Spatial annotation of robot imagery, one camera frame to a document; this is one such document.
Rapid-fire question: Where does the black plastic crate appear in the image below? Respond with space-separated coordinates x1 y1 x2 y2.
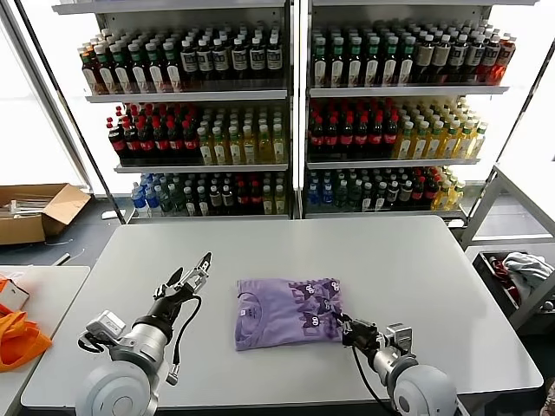
472 250 555 322

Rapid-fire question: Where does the open cardboard box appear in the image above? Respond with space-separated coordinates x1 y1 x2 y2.
0 182 92 246

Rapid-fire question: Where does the dark drink bottle beige label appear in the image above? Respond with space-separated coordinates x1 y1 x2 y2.
415 35 436 84
433 35 453 84

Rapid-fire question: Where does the white box orange trim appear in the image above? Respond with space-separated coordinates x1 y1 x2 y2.
0 273 31 311

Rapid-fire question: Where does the purple t-shirt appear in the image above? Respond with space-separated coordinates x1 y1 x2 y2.
235 276 346 352

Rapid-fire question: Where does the grey metal shelf rack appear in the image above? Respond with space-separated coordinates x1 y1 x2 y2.
50 0 300 224
298 0 513 222

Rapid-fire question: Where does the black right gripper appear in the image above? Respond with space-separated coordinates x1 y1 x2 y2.
332 312 385 354

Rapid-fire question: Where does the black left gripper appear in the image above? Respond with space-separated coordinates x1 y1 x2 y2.
134 251 212 335

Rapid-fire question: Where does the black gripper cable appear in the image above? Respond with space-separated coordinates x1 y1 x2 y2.
171 294 203 385
350 344 394 411

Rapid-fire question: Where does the red tea bottle white cap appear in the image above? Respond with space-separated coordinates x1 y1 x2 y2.
79 45 99 94
496 38 518 85

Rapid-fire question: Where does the orange cloth bag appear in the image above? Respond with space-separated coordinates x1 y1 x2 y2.
0 309 53 373

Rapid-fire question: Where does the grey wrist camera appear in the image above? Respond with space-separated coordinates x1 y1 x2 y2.
384 322 417 357
77 309 127 352

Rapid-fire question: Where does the dark drink bottle black-white label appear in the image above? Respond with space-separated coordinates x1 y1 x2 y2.
180 38 199 85
449 35 469 84
196 37 214 84
212 37 230 84
265 36 282 82
481 36 500 84
248 36 265 83
466 35 486 84
230 36 248 83

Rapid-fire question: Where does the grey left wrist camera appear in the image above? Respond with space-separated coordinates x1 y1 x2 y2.
77 309 127 352

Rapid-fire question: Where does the red garment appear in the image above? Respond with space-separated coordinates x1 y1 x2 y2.
488 255 520 300

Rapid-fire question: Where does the dark window frame post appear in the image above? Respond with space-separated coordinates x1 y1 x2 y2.
11 0 126 224
493 41 555 170

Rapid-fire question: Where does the white plastic strips bundle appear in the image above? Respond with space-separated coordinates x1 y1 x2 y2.
7 196 60 217

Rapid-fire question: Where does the white grey garment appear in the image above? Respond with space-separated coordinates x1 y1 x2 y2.
501 250 555 300

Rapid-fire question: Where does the cola bottle red cap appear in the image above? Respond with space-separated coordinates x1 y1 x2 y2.
384 114 401 159
339 115 356 159
137 121 155 161
181 120 199 161
248 180 263 215
411 178 427 211
152 121 170 161
424 178 440 211
354 115 371 159
234 180 251 215
310 116 326 159
121 121 140 161
324 116 341 159
107 119 126 161
369 115 386 159
166 120 184 161

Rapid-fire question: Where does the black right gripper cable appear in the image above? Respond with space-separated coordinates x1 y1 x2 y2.
350 344 394 411

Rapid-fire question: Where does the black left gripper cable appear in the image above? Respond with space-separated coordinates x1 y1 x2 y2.
171 294 203 385

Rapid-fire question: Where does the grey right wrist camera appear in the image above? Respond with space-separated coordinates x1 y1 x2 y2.
384 322 417 357

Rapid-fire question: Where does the dark drink bottle green-white label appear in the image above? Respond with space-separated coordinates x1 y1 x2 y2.
108 42 132 94
127 41 149 93
145 40 167 92
162 40 183 91
330 37 347 85
347 36 364 85
94 43 116 94
364 36 382 85
312 37 330 85
398 36 416 85
382 36 400 85

